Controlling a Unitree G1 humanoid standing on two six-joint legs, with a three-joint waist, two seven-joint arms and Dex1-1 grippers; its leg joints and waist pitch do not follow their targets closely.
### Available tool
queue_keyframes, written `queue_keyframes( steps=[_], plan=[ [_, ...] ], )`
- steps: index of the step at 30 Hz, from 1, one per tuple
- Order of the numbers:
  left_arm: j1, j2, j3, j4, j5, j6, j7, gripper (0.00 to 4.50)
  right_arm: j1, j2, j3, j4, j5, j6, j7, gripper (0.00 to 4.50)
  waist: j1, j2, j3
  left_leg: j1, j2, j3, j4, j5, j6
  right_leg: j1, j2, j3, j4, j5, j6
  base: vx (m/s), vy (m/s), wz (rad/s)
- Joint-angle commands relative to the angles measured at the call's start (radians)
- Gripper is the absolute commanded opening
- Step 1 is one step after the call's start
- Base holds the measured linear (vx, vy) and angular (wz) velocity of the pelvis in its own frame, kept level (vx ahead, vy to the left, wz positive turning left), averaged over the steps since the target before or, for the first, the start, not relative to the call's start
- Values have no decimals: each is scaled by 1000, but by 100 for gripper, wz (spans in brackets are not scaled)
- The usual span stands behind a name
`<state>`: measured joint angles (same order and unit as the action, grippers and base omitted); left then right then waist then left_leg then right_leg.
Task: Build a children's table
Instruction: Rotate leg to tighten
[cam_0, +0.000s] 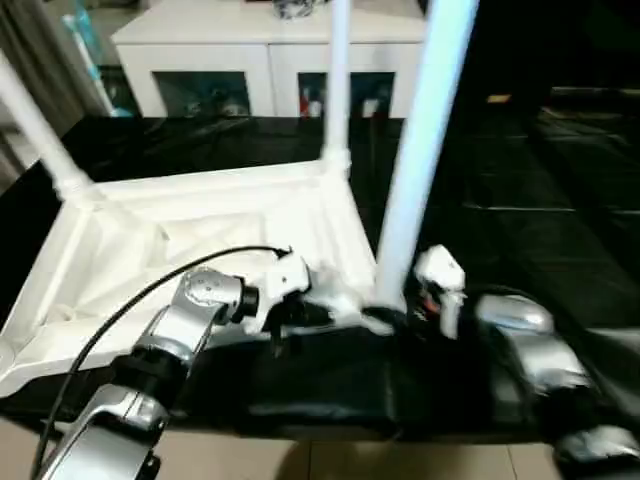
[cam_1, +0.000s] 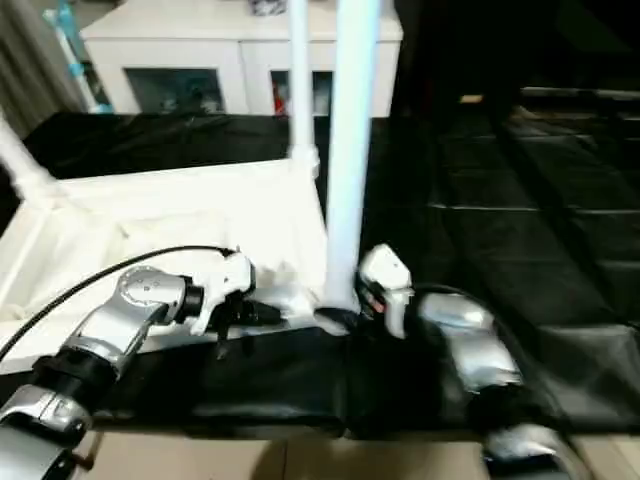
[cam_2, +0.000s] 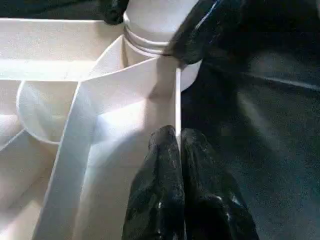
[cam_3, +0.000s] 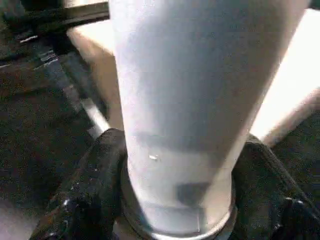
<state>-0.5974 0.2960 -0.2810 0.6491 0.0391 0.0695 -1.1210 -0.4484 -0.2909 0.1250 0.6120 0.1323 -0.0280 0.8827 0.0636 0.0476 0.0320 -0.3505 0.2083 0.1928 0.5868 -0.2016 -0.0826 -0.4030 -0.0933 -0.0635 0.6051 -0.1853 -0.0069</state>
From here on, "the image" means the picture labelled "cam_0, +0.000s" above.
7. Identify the white plastic table top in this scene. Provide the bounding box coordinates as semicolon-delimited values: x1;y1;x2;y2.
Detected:
0;160;399;399

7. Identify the white plastic table leg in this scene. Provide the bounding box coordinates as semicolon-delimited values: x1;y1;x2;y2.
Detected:
320;0;355;179
366;0;481;313
0;50;99;199

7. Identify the black mat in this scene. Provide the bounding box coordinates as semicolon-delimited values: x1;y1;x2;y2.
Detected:
0;90;640;446

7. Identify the white cabinet with glass doors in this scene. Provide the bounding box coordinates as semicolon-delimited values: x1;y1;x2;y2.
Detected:
110;0;433;119

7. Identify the dark tangled small object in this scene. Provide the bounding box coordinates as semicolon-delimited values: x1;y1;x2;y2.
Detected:
274;0;327;19

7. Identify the light blue plastic item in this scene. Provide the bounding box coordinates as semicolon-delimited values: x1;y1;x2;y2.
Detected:
62;0;136;117

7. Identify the grey curtain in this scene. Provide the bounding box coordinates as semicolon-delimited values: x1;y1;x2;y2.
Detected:
0;0;101;171

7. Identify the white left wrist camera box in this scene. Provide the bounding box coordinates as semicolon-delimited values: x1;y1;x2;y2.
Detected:
258;250;315;331

